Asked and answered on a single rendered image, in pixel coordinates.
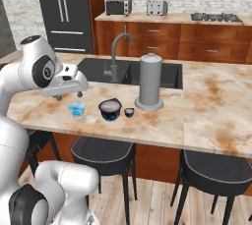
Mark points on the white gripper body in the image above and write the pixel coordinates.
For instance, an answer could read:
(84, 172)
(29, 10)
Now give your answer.
(67, 86)

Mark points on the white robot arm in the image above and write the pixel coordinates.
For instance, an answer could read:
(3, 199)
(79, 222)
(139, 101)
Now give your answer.
(13, 150)

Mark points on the light blue yogurt container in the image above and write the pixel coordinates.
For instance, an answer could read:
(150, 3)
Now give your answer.
(77, 108)

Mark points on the large dark blue yogurt container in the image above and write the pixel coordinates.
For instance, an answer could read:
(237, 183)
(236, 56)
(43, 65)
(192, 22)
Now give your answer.
(110, 110)

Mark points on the small dark blue yogurt container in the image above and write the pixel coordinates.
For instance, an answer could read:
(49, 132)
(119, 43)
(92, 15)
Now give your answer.
(129, 112)

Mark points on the dark grey sink basin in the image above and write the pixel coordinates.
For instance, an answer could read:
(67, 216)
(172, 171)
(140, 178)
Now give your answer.
(98, 69)

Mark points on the grey curved tap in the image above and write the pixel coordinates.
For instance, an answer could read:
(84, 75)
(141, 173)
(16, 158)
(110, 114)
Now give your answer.
(114, 62)

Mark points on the black bar stool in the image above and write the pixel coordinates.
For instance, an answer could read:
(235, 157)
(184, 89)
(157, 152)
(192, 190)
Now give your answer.
(37, 143)
(103, 153)
(215, 173)

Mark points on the grey paper towel holder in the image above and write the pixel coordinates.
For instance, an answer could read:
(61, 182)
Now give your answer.
(150, 81)

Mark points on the black fridge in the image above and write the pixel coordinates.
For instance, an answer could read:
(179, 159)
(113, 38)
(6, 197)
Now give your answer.
(65, 9)

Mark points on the grey toaster oven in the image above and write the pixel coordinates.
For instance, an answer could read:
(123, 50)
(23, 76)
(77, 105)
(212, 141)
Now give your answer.
(118, 7)

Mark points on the brown wooden island cabinet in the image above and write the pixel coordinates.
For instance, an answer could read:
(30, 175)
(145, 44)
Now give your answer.
(157, 163)

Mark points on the silver toaster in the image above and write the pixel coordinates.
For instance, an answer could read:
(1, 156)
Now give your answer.
(157, 8)

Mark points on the brown wooden base cupboards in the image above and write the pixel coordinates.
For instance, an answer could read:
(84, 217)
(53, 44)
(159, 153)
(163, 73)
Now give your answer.
(197, 44)

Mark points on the black gas hob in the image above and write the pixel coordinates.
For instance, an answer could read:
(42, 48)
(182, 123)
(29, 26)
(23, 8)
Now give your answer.
(216, 17)

